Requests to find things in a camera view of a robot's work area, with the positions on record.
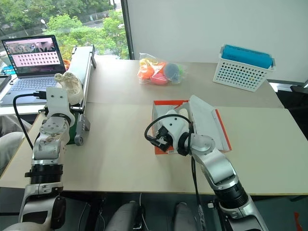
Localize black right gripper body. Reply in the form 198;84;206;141
154;126;173;152

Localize white knit shoe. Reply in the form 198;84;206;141
53;72;84;104

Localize orange and white shoebox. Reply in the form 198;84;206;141
152;94;233;156

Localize clear bag of colourful toys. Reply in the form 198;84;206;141
137;52;188;86

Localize grey rounded shape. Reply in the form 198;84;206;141
111;201;143;231
173;201;196;231

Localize white perforated plastic basket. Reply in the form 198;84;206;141
212;44;276;92

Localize small conveyor belt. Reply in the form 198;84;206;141
66;45;97;146

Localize blue box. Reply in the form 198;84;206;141
221;44;273;70

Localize open laptop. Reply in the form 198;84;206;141
0;35;67;106

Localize person's grey trouser leg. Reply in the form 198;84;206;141
0;115;32;176

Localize small red object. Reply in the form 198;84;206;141
294;211;304;231

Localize black tablet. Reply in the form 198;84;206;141
0;74;12;92

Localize white paper cup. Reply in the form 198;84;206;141
0;51;11;67

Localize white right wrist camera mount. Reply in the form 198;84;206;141
159;109;191;150

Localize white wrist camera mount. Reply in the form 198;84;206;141
159;109;191;150
45;87;72;118

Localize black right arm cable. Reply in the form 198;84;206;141
144;114;205;231

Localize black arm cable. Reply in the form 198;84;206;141
144;114;205;231
13;91;47;150

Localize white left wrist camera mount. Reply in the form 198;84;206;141
45;87;72;118

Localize dark window frame post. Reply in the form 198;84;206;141
121;0;135;60

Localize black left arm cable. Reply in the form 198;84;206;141
13;91;47;150

